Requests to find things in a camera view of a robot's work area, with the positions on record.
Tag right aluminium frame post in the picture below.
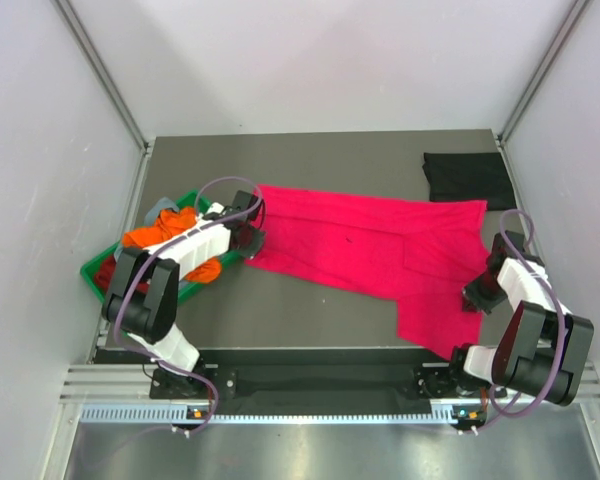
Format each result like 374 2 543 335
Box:
495 0 592 148

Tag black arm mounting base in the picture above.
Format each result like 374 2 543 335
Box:
148 348 511 401

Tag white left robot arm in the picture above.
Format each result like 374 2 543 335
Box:
102 190 265 397

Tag pink t-shirt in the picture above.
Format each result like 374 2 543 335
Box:
249 185 487 359

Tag folded black t-shirt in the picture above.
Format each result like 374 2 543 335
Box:
422 152 517 211

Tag left aluminium frame post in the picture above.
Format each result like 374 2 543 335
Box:
51 0 149 152

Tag dark red t-shirt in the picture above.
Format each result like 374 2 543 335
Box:
93 255 151 296

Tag grey t-shirt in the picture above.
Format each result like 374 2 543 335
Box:
143 197 180 227

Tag orange t-shirt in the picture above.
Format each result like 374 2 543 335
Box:
119 206 222 284

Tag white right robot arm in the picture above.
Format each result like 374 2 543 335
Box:
446 231 594 406

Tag green plastic bin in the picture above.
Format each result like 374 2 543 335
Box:
80 190 239 304

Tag aluminium frame post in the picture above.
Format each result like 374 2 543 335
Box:
51 0 149 152
495 0 592 148

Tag slotted cable duct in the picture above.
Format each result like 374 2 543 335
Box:
80 404 479 425

